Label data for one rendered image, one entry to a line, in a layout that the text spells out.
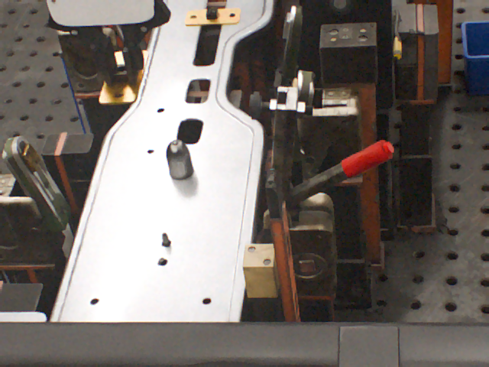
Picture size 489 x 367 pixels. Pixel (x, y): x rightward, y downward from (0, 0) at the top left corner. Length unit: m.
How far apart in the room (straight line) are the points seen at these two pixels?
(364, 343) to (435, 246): 1.19
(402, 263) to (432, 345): 1.16
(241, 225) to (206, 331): 0.81
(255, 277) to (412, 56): 0.43
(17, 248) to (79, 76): 0.35
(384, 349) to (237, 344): 0.05
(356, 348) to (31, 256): 0.96
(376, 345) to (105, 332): 0.10
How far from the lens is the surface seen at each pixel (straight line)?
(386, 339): 0.36
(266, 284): 1.07
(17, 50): 2.12
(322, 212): 1.12
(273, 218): 0.97
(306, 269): 1.15
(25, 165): 1.20
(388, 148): 1.04
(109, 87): 1.01
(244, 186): 1.23
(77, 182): 1.39
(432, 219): 1.57
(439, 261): 1.53
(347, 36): 1.25
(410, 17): 1.35
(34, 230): 1.25
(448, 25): 1.75
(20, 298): 1.20
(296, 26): 1.33
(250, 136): 1.30
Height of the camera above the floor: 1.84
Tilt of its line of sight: 44 degrees down
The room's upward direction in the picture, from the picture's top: 9 degrees counter-clockwise
